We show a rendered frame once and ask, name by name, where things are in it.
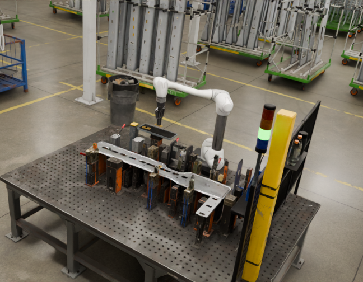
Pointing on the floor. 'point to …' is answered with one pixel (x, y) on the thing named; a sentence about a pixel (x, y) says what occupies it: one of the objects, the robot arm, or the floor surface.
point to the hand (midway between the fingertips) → (159, 121)
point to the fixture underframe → (17, 221)
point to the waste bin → (122, 98)
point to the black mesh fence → (285, 183)
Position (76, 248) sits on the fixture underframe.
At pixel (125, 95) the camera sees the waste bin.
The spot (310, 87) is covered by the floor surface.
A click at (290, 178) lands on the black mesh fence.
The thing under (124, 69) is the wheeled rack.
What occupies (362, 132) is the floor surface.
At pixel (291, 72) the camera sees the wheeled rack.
